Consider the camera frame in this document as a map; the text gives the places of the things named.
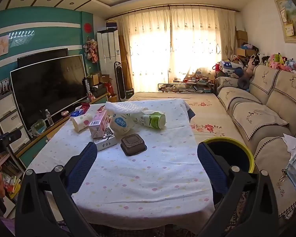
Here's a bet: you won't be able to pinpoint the green and white yogurt cup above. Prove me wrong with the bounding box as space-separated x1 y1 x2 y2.
138 112 166 130

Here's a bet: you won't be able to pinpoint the curtain rod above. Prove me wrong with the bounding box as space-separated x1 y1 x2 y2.
106 4 240 21

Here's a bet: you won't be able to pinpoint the brown plastic container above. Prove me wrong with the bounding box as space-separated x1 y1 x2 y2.
120 134 148 157

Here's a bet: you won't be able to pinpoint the teal and yellow television cabinet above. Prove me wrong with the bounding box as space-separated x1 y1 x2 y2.
16 91 112 169

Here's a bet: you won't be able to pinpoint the large flat television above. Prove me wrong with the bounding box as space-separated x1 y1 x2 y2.
10 54 88 132

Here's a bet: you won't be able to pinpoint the yellow rimmed dark bin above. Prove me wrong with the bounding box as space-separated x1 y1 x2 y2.
202 137 255 174

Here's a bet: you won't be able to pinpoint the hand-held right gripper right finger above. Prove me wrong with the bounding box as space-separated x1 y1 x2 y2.
197 142 279 237

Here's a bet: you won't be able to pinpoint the cluttered glass coffee table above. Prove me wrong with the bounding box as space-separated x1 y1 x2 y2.
157 78 215 95

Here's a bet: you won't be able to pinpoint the open cardboard boxes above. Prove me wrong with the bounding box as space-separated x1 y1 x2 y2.
86 73 111 87

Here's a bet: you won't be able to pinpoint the white papers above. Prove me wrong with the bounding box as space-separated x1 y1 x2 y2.
282 133 296 154

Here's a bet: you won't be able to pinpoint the cream embroidered curtains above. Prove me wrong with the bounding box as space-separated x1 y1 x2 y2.
106 5 238 95

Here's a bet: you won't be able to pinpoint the white plastic bag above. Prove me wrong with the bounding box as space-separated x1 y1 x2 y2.
106 101 149 117

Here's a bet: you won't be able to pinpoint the floral bed sheet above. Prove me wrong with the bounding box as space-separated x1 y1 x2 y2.
127 92 252 149

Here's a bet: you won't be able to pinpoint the black tower fan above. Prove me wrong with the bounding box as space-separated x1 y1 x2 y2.
113 61 124 102

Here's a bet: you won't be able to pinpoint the shelf of books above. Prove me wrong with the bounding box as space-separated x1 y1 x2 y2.
0 114 24 201

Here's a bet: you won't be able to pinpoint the pink carton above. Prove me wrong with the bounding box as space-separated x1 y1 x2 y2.
88 111 108 139

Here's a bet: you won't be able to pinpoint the white spotted tablecloth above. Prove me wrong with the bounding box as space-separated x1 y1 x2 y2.
22 99 215 235

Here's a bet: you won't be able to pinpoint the clear glass ornament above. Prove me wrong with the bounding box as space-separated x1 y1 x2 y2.
30 119 47 135

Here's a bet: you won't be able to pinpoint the clear water bottle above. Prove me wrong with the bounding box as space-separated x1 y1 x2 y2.
45 109 54 126

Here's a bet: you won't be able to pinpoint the white paper cup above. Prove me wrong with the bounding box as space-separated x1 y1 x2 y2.
71 114 92 132

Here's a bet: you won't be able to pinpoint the framed painting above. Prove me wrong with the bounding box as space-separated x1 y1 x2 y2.
274 0 296 43

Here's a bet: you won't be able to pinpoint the white box with feather print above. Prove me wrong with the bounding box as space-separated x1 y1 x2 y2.
93 127 118 151

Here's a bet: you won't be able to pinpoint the framed photo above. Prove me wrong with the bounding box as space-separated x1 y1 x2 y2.
0 78 10 98

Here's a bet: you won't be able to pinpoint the hanging flower decoration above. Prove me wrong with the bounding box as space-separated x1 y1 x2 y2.
83 37 99 64

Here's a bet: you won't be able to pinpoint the blue star print case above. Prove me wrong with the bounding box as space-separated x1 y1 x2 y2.
219 60 245 76

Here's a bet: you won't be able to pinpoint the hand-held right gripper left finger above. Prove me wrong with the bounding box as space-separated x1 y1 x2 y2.
16 142 98 237

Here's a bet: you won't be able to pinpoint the row of plush toys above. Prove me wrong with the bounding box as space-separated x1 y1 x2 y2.
244 52 296 77

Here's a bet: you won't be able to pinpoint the white drawer unit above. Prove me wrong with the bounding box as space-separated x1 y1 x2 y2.
0 91 31 153

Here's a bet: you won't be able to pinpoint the white round lid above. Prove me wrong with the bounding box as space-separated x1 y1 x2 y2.
109 111 135 137

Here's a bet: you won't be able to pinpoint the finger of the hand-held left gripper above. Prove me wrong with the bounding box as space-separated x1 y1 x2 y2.
0 130 22 146

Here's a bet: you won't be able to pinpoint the stacked cardboard boxes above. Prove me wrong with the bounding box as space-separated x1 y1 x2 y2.
235 30 256 56

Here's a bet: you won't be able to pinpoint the beige sofa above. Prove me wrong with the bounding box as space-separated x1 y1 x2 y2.
214 64 296 228

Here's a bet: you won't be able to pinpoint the white standing air conditioner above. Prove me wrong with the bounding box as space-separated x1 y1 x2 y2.
97 29 123 97

